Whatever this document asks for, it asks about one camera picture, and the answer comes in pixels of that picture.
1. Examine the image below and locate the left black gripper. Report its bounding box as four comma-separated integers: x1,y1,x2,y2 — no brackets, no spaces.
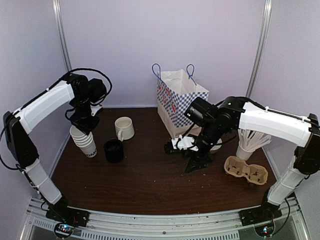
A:
69,94,100,135

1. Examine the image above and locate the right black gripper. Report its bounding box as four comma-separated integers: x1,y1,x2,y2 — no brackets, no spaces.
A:
181,119,224,174

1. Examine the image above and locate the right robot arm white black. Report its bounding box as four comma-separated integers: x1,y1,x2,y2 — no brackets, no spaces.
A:
184,96,320,221

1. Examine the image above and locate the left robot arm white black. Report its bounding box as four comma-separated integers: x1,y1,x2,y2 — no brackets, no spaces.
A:
1,68,112,222

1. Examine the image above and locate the checkered paper takeout bag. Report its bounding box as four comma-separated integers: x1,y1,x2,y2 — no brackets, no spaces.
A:
151,63,210,138

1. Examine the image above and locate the white ceramic bowl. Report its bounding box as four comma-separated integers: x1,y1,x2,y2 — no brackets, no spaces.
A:
210,138,223,154

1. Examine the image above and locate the stack of white paper cups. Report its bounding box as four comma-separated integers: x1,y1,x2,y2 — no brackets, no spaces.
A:
69,125,98,158

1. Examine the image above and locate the brown cardboard cup carrier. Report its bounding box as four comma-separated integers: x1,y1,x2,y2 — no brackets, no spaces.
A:
223,156,269,186

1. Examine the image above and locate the cream ceramic mug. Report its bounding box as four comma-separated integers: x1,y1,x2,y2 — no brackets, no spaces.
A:
114,116,135,142

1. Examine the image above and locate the stack of black cup lids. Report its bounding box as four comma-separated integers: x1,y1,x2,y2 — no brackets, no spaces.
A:
103,139,124,164

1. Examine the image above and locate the white cup holding straws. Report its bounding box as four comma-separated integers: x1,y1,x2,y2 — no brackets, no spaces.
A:
236,145,253,161

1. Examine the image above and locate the bundle of white wrapped straws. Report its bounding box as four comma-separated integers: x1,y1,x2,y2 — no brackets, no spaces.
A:
238,129,272,152

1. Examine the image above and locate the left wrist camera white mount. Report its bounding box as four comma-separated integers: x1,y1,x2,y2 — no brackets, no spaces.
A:
90,104,103,117

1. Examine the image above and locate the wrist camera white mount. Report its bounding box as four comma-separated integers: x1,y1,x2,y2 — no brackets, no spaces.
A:
90,104,103,117
164,134,199,155

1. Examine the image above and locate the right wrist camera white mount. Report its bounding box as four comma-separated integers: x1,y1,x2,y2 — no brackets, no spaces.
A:
164,134,199,155

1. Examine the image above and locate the aluminium front rail frame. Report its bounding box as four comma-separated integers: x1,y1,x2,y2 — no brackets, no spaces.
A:
18,196,311,240

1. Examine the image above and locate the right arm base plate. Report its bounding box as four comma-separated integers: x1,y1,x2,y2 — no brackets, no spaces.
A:
239,206,282,227

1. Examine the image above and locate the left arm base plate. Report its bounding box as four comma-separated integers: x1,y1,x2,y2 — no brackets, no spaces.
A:
45,208,90,227

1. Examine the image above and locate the right aluminium corner post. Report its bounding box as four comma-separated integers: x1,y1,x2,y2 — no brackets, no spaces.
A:
245,0,273,98

